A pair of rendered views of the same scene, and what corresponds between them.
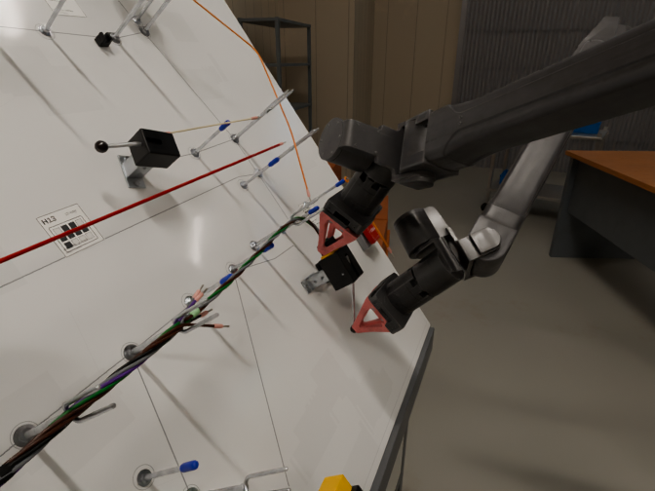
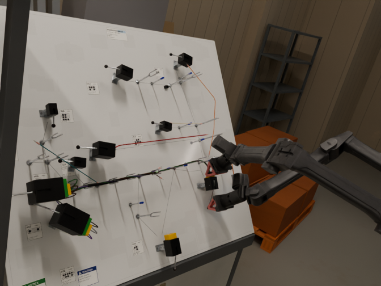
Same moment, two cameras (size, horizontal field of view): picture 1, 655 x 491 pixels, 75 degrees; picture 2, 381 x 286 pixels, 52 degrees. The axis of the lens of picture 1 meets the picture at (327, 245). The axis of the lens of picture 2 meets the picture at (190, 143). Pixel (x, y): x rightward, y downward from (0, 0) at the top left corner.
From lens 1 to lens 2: 1.07 m
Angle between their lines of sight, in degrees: 18
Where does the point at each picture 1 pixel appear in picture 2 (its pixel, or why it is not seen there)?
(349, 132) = (219, 141)
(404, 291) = (224, 198)
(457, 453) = not seen: outside the picture
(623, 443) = not seen: outside the picture
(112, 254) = (144, 150)
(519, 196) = (275, 182)
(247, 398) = (161, 205)
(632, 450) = not seen: outside the picture
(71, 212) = (139, 136)
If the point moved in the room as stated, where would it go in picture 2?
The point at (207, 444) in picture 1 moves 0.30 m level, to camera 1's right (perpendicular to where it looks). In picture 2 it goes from (145, 208) to (214, 240)
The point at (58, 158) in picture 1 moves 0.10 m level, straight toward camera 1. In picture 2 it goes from (142, 121) to (142, 129)
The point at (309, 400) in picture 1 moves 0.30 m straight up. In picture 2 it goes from (180, 219) to (197, 155)
